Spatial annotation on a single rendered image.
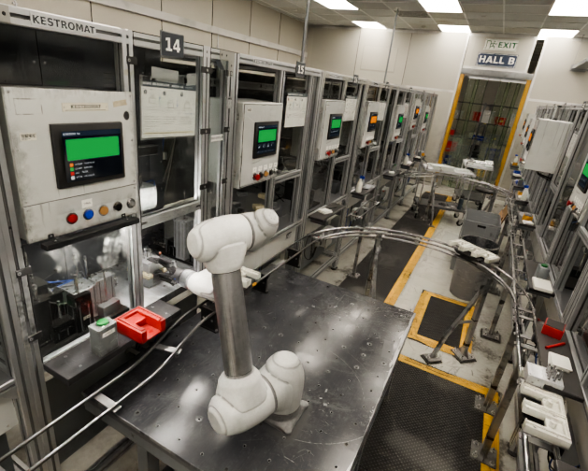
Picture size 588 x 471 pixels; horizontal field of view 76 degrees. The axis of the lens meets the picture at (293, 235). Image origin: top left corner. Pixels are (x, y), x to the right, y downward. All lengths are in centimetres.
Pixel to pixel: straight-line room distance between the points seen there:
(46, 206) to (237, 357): 78
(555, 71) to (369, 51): 382
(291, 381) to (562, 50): 881
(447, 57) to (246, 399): 889
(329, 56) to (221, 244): 934
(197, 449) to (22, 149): 113
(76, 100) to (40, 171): 25
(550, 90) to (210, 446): 896
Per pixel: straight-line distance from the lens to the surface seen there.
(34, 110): 136
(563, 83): 954
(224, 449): 158
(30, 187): 138
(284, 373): 148
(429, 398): 299
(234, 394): 138
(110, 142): 148
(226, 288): 126
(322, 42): 1047
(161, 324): 168
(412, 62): 972
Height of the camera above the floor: 192
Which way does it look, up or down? 22 degrees down
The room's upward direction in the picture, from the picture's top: 7 degrees clockwise
